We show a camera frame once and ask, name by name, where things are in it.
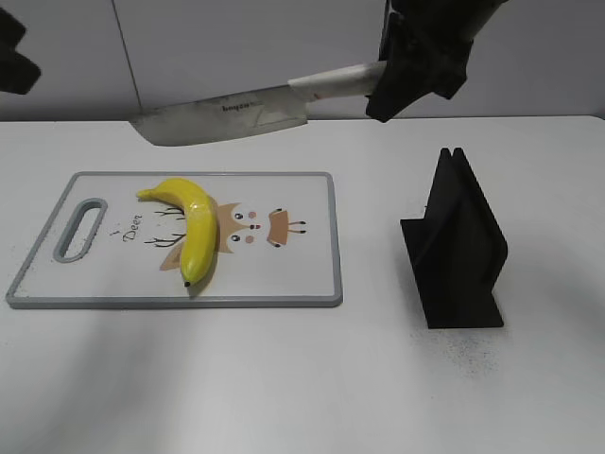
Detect black gloved right hand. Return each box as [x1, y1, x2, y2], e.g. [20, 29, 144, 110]
[365, 1, 473, 123]

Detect white grey deer cutting board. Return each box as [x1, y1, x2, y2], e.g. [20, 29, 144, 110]
[7, 171, 342, 309]

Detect white handled kitchen knife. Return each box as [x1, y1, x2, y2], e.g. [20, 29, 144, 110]
[130, 61, 387, 147]

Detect right forearm dark sleeve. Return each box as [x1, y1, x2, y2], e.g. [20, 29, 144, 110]
[461, 0, 507, 42]

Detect black gloved left hand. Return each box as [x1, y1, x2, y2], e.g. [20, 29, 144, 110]
[0, 9, 42, 96]

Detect black knife stand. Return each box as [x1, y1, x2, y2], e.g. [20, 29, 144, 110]
[400, 148, 508, 329]

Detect yellow plastic banana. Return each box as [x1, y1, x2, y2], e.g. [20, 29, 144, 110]
[136, 178, 218, 288]

